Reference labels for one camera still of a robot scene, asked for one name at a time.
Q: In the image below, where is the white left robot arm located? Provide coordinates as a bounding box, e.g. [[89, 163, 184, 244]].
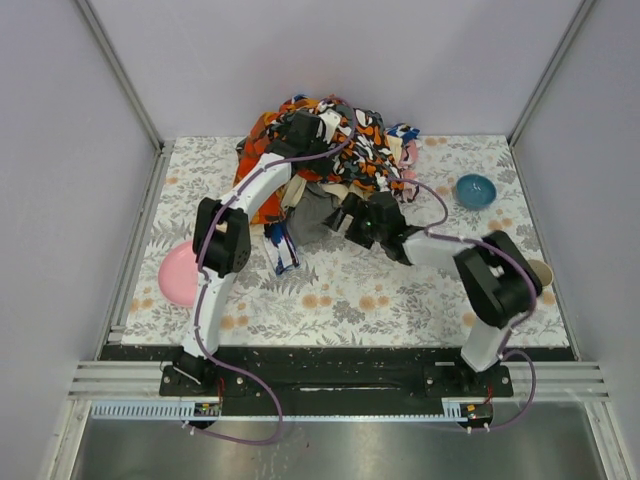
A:
[[173, 110, 344, 385]]

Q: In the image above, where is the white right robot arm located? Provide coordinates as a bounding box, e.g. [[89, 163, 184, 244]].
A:
[[324, 192, 543, 374]]

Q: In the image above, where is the blue white patterned cloth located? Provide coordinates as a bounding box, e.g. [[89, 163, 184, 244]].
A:
[[264, 222, 300, 276]]

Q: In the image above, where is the blue white cloth behind pile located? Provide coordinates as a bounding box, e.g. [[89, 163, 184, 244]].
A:
[[386, 123, 420, 145]]

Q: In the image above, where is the pink plate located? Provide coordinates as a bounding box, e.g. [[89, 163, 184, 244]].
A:
[[157, 240, 198, 308]]

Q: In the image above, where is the grey cloth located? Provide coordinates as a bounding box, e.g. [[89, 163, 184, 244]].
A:
[[286, 183, 341, 247]]

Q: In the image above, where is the floral patterned table mat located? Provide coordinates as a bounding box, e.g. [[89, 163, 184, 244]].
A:
[[122, 135, 543, 347]]

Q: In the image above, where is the blue bowl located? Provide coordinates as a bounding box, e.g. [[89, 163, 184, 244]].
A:
[[455, 174, 497, 210]]

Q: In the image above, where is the white slotted cable duct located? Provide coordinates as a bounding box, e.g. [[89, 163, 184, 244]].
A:
[[91, 400, 220, 421]]

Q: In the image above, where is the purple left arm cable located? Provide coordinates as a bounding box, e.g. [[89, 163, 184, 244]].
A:
[[183, 94, 359, 446]]

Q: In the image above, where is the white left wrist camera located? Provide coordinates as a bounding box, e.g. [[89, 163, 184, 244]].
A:
[[319, 110, 342, 142]]

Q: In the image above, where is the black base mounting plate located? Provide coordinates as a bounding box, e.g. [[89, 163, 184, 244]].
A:
[[159, 346, 514, 417]]

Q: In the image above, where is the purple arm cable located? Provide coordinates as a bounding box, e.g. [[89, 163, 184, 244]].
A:
[[389, 177, 539, 434], [183, 94, 359, 446]]

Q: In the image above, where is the black orange white patterned cloth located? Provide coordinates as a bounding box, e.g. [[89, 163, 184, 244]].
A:
[[259, 97, 419, 204]]

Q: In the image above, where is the cream beige cloth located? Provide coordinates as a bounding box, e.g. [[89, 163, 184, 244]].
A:
[[280, 175, 366, 210]]

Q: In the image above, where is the pink white cloth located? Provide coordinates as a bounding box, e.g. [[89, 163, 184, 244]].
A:
[[397, 140, 419, 203]]

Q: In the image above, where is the beige cup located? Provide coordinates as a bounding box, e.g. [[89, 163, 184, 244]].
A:
[[528, 259, 554, 288]]

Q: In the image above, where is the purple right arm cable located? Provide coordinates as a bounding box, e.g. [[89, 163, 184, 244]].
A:
[[389, 177, 539, 434]]

